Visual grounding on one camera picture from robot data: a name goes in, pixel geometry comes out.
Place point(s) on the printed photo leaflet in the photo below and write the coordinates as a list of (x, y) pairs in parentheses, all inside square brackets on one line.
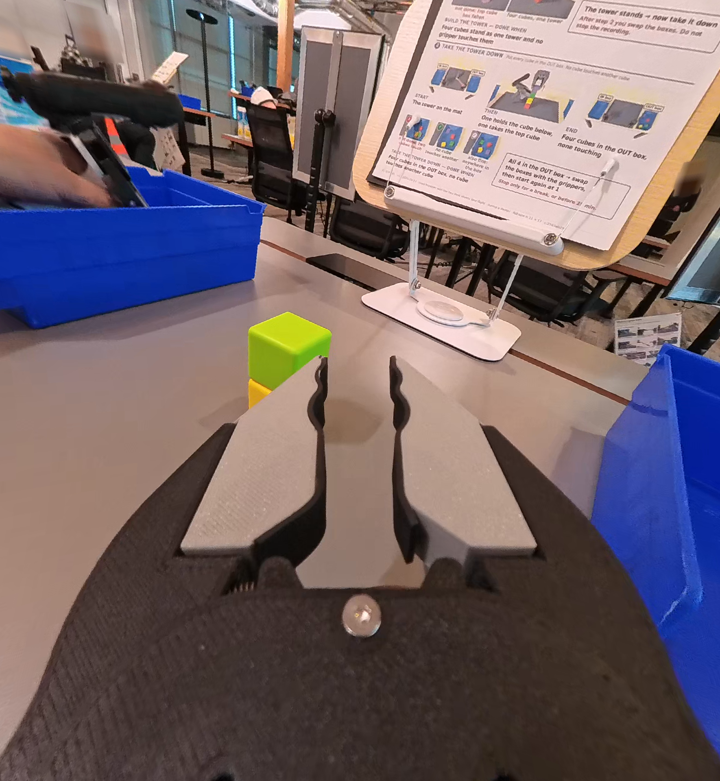
[(647, 338)]

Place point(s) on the green magnetic cube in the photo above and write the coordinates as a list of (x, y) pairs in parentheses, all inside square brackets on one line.
[(280, 354)]

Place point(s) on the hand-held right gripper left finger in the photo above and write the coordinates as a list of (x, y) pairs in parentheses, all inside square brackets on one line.
[(256, 482)]

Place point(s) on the black floor lamp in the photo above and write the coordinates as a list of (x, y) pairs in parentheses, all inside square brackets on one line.
[(206, 91)]

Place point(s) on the grey framed panel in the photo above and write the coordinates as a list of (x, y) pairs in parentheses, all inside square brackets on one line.
[(360, 110)]

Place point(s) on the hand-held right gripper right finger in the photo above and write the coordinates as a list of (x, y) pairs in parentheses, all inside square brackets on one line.
[(464, 482)]

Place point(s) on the instruction sheet on white stand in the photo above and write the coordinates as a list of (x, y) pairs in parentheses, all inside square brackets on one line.
[(671, 201)]

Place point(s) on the black office chair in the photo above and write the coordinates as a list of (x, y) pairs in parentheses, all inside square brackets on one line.
[(366, 229), (271, 146), (543, 287)]

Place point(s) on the printed instruction sheet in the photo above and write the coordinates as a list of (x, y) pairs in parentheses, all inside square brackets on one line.
[(549, 73)]

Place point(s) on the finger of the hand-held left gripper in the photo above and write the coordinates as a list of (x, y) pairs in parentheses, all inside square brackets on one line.
[(113, 177)]

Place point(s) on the wide blue plastic bin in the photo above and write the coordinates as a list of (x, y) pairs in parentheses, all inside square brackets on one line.
[(122, 250)]

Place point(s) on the small blue plastic bin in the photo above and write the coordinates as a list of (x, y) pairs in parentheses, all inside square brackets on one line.
[(647, 476)]

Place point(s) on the yellow magnetic cube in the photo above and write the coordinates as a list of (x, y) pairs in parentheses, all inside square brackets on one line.
[(257, 393)]

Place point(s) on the person's left hand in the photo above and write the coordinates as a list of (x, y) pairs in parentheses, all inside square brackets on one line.
[(24, 171)]

